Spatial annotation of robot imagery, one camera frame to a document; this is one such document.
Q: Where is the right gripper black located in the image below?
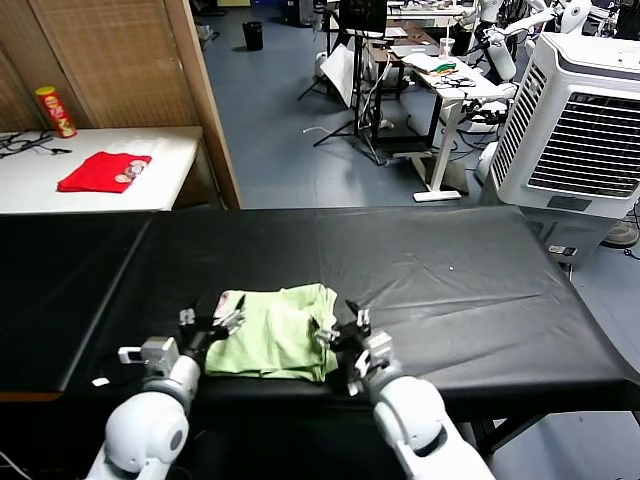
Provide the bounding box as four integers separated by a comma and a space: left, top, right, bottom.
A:
307, 299, 377, 362

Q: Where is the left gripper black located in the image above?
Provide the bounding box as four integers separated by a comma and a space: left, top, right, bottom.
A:
178, 294, 248, 359

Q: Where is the light green shirt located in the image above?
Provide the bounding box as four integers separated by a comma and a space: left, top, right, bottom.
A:
204, 282, 341, 384

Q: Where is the black table cover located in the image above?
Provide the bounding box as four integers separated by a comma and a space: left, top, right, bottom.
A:
62, 205, 640, 411
0, 213, 152, 403

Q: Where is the white side table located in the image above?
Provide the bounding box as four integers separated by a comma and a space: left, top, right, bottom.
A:
0, 126, 204, 216

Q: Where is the red folded shirt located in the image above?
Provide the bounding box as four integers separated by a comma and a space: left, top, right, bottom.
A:
56, 151, 153, 195

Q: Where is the white standing desk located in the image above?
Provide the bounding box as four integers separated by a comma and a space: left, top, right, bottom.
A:
390, 49, 518, 203

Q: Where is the red chips can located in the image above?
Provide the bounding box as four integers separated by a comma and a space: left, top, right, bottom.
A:
34, 86, 78, 140

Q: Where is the white reflector board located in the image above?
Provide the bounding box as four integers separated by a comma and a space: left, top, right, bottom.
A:
320, 43, 358, 108

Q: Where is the wooden woven screen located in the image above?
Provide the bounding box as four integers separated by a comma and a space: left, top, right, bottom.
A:
0, 0, 243, 210

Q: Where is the grey laptop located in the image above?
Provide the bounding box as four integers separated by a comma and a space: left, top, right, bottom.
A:
390, 43, 441, 59

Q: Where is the black trash bin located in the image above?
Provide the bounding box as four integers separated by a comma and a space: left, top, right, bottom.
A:
242, 21, 265, 52

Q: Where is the grey round fan base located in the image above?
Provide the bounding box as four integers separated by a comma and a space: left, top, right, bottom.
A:
599, 218, 640, 247

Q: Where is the white air cooler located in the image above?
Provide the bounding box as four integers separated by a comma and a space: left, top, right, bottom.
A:
487, 32, 640, 273

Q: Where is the black monitor on stand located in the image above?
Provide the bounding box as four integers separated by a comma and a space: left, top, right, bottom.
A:
339, 0, 390, 38

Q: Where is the white humanoid robot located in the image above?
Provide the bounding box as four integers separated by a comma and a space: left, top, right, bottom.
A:
469, 0, 520, 85

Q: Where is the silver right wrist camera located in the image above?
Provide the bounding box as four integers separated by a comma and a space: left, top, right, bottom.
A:
368, 330, 395, 357

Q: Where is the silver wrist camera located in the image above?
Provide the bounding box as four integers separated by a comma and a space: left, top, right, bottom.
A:
368, 330, 395, 357
117, 336, 181, 375

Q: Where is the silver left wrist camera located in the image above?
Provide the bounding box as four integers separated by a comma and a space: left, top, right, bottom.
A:
117, 336, 181, 375

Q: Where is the black table frame leg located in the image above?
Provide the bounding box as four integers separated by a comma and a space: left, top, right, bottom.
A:
469, 413, 529, 457

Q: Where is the black cable bundle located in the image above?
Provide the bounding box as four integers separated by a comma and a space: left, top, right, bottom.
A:
0, 131, 74, 160

